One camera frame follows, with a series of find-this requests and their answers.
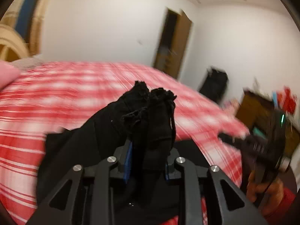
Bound black pants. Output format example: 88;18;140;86
36;80;212;225

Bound person's right hand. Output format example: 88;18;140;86
246;171;284;216

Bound brown wooden dresser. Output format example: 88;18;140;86
235;89;299;157

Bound pile of clothes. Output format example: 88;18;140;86
222;99;240;116

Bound black folded stroller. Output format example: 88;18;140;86
198;67;228;104

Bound wooden chair behind door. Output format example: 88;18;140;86
154;46;174;74

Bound red plaid bed sheet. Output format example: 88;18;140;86
1;62;248;224

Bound brown wooden door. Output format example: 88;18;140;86
164;10;192;79

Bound pink pillow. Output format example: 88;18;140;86
0;60;21;90

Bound striped grey pillow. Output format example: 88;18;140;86
9;57;44;71

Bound cream wooden headboard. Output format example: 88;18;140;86
0;24;30;62

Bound right beige curtain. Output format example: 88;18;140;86
28;0;50;56

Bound beige curtain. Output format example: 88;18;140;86
1;0;24;28
28;0;50;56

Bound dark window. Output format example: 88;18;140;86
15;0;38;42

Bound left beige curtain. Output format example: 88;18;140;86
1;0;24;28

